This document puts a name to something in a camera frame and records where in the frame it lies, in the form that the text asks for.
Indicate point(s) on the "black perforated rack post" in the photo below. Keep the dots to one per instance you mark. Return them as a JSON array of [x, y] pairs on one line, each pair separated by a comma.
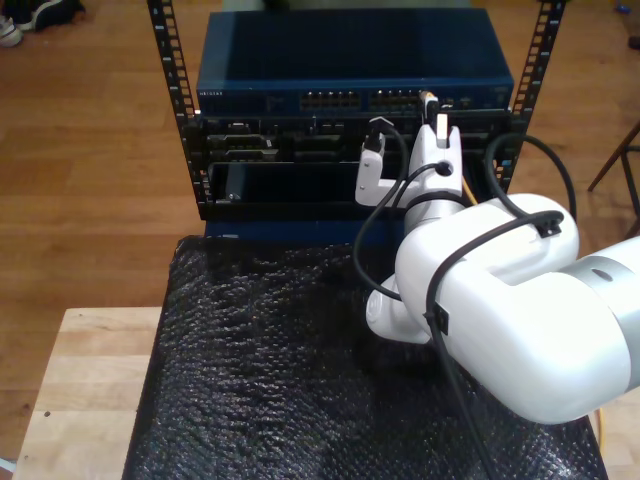
[[164, 50], [547, 50]]

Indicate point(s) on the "black rack shelf tray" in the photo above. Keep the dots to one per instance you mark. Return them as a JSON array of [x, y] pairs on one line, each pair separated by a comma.
[[290, 210]]

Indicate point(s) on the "blue rack base plate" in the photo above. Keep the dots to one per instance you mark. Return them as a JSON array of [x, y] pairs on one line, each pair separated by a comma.
[[300, 232]]

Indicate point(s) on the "small blue object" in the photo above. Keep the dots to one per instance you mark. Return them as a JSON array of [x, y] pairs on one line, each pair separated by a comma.
[[622, 8]]

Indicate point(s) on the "dark sneaker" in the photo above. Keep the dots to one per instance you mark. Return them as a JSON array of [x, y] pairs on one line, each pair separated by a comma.
[[50, 12]]

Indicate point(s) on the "blue network switch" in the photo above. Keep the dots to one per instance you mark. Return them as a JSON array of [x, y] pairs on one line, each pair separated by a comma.
[[350, 50]]

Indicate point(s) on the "white sneaker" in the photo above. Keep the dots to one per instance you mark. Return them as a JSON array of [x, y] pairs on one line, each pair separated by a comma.
[[9, 32]]

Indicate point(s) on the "black textured mat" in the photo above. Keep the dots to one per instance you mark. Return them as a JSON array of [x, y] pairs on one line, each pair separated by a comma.
[[250, 400]]

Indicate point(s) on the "dark wooden stool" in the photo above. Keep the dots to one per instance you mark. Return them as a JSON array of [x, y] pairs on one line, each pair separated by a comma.
[[613, 158]]

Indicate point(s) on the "black rack server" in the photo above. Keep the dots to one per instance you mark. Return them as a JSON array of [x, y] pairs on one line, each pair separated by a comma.
[[280, 142]]

